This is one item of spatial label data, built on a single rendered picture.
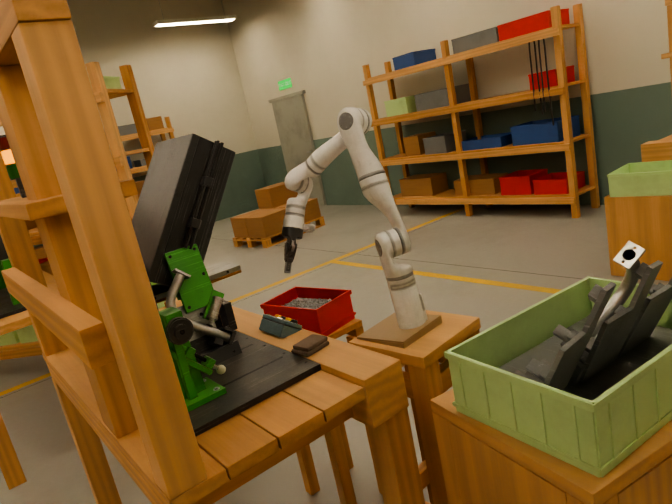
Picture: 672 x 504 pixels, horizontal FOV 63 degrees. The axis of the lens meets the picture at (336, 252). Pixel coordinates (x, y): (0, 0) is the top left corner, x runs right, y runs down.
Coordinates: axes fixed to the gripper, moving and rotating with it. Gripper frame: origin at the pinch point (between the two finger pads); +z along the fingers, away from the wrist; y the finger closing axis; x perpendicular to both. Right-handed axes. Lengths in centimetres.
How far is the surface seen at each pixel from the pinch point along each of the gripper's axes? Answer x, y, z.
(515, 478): 47, 76, 48
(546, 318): 69, 53, 9
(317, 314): 14.4, -7.4, 15.1
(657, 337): 91, 70, 11
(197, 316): -28.5, 2.9, 20.6
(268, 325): -3.7, -3.3, 21.0
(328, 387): 9, 43, 35
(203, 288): -27.9, 2.9, 11.1
